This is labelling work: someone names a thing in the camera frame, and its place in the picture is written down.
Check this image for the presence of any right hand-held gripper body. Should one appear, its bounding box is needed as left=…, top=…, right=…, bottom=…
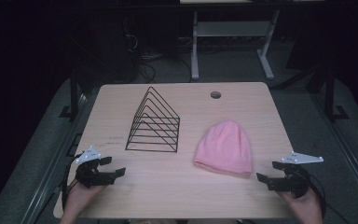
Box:
left=266, top=150, right=324, bottom=199

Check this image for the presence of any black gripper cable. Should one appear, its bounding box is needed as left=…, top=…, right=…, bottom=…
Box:
left=61, top=160, right=79, bottom=213
left=304, top=173, right=352, bottom=224

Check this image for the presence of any white metal desk frame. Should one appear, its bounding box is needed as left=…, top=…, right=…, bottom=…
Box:
left=179, top=0, right=282, bottom=81

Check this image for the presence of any tangle of floor cables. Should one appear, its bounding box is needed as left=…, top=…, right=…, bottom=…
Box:
left=122, top=31, right=194, bottom=82

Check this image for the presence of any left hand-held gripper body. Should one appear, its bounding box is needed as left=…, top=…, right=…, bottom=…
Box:
left=74, top=145, right=117, bottom=189

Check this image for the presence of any pink knitted beanie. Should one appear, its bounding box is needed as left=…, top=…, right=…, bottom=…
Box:
left=193, top=119, right=254, bottom=175

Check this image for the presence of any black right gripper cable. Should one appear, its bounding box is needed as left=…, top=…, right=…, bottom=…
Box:
left=304, top=173, right=352, bottom=224

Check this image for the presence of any person's right hand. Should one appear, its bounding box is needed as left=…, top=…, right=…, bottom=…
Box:
left=276, top=188, right=324, bottom=224

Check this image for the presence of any dark metal stand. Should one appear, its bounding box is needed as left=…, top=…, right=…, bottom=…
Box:
left=59, top=66, right=90, bottom=123
left=321, top=66, right=351, bottom=123

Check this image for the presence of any grey metal rail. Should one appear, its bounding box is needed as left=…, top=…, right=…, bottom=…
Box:
left=309, top=91, right=358, bottom=216
left=20, top=88, right=101, bottom=224

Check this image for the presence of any person's left hand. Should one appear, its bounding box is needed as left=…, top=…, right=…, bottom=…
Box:
left=64, top=178, right=106, bottom=217

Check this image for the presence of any black wire file rack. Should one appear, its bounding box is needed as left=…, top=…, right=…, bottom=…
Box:
left=124, top=86, right=181, bottom=154

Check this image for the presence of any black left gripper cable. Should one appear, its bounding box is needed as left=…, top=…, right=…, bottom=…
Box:
left=61, top=160, right=79, bottom=213

